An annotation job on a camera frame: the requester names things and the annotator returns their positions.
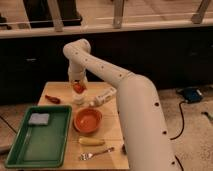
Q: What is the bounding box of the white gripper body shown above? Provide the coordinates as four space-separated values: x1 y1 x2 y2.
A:
68 62 87 82

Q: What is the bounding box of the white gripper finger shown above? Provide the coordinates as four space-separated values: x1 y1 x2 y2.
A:
69 80 75 87
80 80 87 90

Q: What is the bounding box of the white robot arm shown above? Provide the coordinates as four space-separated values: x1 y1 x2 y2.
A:
63 39 179 171

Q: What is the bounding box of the white plastic bottle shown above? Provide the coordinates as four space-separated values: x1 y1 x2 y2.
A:
89 87 116 107

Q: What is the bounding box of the orange bowl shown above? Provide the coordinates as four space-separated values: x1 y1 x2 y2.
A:
73 108 102 134

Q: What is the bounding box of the grey sponge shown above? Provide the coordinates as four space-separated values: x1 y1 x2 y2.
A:
28 113 49 125

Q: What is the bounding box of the yellow corn cob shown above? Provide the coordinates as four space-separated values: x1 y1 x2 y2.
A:
79 137 105 146

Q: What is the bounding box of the green plastic tray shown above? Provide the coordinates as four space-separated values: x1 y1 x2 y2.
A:
5 106 72 169

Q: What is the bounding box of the blue device on floor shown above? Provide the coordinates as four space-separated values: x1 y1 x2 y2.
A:
178 87 203 103

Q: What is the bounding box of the black cable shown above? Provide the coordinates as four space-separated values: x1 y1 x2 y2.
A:
169 100 186 141

